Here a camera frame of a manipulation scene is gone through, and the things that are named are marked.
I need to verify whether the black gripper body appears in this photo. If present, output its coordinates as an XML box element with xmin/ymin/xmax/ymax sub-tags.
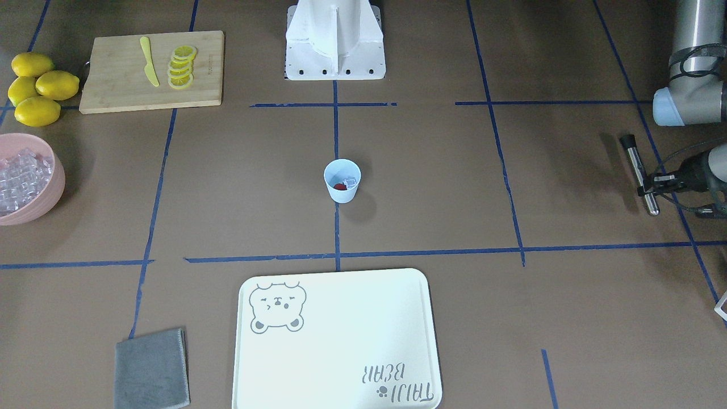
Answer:
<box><xmin>636</xmin><ymin>160</ymin><xmax>711</xmax><ymax>197</ymax></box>

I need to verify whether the steel muddler with black tip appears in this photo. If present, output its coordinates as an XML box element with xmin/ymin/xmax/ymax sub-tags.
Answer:
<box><xmin>619</xmin><ymin>134</ymin><xmax>660</xmax><ymax>216</ymax></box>

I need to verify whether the clear ice cube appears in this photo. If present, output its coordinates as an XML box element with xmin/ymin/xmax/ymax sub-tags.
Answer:
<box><xmin>342</xmin><ymin>177</ymin><xmax>359</xmax><ymax>190</ymax></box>

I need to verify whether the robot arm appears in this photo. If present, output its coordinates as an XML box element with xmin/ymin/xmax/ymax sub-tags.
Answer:
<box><xmin>639</xmin><ymin>1</ymin><xmax>726</xmax><ymax>196</ymax></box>

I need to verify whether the light blue cup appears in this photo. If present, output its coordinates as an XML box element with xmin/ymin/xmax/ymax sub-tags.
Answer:
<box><xmin>324</xmin><ymin>158</ymin><xmax>362</xmax><ymax>204</ymax></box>

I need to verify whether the pile of ice cubes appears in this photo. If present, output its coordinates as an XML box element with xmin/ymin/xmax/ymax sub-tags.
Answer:
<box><xmin>1</xmin><ymin>148</ymin><xmax>55</xmax><ymax>216</ymax></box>

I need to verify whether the white bear serving tray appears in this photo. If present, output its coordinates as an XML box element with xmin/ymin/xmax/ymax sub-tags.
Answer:
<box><xmin>231</xmin><ymin>268</ymin><xmax>443</xmax><ymax>408</ymax></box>

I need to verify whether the lemon slice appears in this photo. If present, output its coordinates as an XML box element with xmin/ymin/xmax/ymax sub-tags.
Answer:
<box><xmin>167</xmin><ymin>58</ymin><xmax>193</xmax><ymax>72</ymax></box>
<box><xmin>167</xmin><ymin>66</ymin><xmax>193</xmax><ymax>80</ymax></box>
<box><xmin>171</xmin><ymin>45</ymin><xmax>198</xmax><ymax>62</ymax></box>
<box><xmin>167</xmin><ymin>73</ymin><xmax>194</xmax><ymax>90</ymax></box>

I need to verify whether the yellow plastic knife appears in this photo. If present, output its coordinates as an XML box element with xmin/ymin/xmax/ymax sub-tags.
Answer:
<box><xmin>139</xmin><ymin>36</ymin><xmax>160</xmax><ymax>86</ymax></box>

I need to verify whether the wooden cutting board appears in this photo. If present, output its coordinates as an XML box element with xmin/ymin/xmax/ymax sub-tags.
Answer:
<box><xmin>80</xmin><ymin>31</ymin><xmax>225</xmax><ymax>114</ymax></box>

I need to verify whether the grey folded cloth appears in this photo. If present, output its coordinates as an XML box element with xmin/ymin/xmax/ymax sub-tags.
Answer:
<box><xmin>114</xmin><ymin>328</ymin><xmax>191</xmax><ymax>408</ymax></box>

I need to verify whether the whole yellow lemon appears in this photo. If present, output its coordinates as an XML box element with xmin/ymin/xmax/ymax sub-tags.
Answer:
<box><xmin>35</xmin><ymin>70</ymin><xmax>80</xmax><ymax>101</ymax></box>
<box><xmin>15</xmin><ymin>96</ymin><xmax>61</xmax><ymax>127</ymax></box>
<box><xmin>7</xmin><ymin>77</ymin><xmax>39</xmax><ymax>107</ymax></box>
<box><xmin>11</xmin><ymin>52</ymin><xmax>55</xmax><ymax>78</ymax></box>

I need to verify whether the pink bowl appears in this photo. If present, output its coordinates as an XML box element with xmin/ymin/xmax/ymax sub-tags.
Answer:
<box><xmin>1</xmin><ymin>133</ymin><xmax>65</xmax><ymax>226</ymax></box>

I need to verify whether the white wire cup rack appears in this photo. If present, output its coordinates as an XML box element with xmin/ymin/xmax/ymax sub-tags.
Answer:
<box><xmin>714</xmin><ymin>292</ymin><xmax>727</xmax><ymax>323</ymax></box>

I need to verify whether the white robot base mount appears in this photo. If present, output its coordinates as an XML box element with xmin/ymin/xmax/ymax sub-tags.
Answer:
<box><xmin>284</xmin><ymin>1</ymin><xmax>386</xmax><ymax>81</ymax></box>

